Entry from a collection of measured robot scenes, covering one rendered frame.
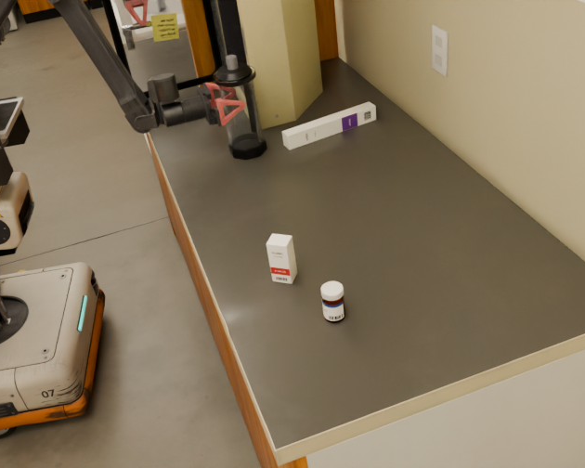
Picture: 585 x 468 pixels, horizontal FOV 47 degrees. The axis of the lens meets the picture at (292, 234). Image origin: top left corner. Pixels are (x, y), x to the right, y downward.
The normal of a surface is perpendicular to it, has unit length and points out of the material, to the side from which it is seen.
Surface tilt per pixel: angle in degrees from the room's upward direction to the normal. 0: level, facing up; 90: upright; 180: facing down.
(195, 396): 0
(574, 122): 90
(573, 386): 90
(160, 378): 0
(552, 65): 90
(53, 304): 0
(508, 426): 90
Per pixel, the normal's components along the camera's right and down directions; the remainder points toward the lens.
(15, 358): -0.11, -0.80
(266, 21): 0.33, 0.53
